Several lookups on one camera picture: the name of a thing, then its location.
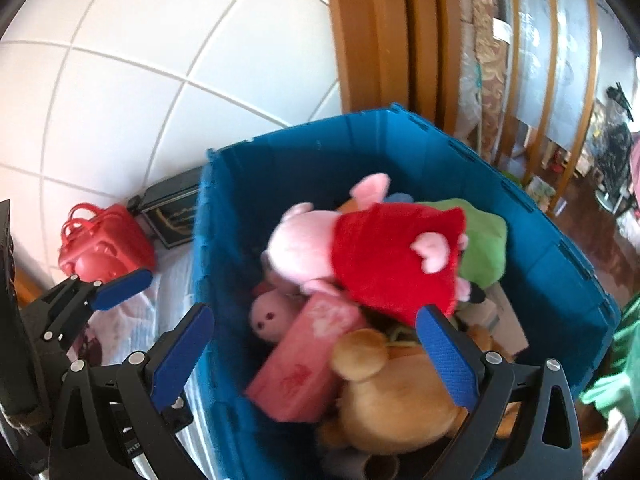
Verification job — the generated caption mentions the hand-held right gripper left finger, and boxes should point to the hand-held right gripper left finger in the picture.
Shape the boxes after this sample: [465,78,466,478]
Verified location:
[47,304,215,480]

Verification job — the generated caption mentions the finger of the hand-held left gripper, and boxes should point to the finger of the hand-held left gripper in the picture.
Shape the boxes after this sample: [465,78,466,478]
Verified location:
[162,394,196,431]
[30,268,153,356]

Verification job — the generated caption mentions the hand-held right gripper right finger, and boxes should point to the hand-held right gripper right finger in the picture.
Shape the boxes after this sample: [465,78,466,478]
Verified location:
[416,304,585,480]

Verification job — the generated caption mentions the pink pig plush red dress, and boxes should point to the pink pig plush red dress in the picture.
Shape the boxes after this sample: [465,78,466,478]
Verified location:
[261,173,486,328]

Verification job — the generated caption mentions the green plush cloth toy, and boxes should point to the green plush cloth toy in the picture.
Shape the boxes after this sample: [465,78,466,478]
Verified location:
[414,198,509,287]

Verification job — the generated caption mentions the pink tissue box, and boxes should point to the pink tissue box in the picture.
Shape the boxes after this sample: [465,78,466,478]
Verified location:
[244,292,373,423]

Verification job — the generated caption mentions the blue plastic storage box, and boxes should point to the blue plastic storage box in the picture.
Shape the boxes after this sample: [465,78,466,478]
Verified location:
[192,103,622,480]

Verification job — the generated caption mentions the red plastic handbag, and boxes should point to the red plastic handbag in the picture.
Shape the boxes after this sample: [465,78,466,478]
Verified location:
[57,202,157,283]

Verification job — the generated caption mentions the brown teddy bear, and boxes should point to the brown teddy bear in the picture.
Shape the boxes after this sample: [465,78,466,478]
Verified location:
[317,324,523,458]

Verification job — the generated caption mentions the cardboard box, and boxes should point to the cardboard box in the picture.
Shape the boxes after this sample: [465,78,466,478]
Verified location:
[457,284,531,358]

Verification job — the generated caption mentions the dark gift box gold print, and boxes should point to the dark gift box gold print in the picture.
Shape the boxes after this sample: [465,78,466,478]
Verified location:
[126,165,203,251]

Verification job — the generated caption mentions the green garment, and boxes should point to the green garment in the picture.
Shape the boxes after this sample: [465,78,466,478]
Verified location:
[580,292,640,418]

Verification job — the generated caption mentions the pink hanging cloth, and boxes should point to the pink hanging cloth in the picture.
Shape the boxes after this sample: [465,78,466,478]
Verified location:
[622,130,640,221]

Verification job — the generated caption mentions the dark feathered ornament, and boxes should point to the dark feathered ornament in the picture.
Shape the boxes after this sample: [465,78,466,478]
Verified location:
[595,82,637,211]

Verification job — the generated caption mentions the rolled patterned carpet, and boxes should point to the rolled patterned carpet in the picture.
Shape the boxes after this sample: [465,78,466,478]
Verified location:
[457,0,516,161]

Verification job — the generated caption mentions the wooden glass partition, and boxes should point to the wooden glass partition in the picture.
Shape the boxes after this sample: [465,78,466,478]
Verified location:
[500,0,606,201]

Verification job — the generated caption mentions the wooden door frame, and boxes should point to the wooden door frame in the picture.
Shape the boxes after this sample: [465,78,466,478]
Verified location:
[322,0,463,136]

